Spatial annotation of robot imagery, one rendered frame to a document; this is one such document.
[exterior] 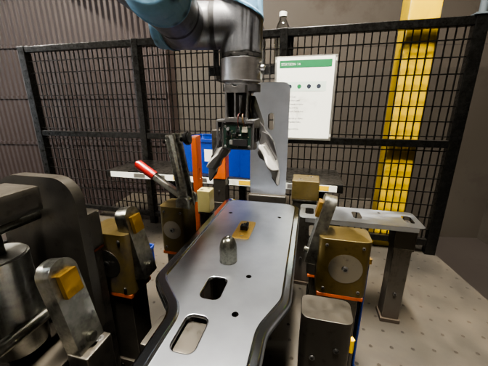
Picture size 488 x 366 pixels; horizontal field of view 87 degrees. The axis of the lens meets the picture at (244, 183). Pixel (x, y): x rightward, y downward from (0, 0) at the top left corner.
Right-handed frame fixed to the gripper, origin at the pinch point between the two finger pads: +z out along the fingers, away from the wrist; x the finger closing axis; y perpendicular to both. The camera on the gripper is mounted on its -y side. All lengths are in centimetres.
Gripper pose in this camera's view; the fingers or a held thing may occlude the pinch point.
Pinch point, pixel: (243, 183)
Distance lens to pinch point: 56.5
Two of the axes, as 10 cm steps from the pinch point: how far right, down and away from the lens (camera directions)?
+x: 9.7, 0.7, -2.2
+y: -2.3, 2.8, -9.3
